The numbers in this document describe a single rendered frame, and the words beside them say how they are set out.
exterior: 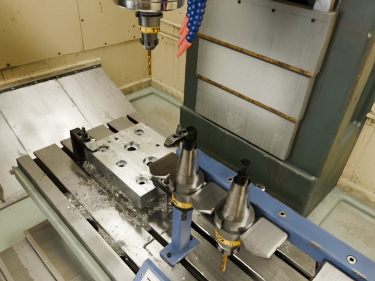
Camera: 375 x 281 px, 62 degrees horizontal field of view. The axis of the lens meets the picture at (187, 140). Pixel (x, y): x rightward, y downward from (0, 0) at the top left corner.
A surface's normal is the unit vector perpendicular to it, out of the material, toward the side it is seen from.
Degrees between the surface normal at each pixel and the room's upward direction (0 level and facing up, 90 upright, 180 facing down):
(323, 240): 0
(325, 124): 90
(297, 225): 0
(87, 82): 24
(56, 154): 0
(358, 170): 90
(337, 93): 90
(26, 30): 90
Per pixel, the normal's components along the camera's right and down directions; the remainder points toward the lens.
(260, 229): 0.06, -0.81
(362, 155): -0.71, 0.37
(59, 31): 0.70, 0.45
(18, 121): 0.36, -0.52
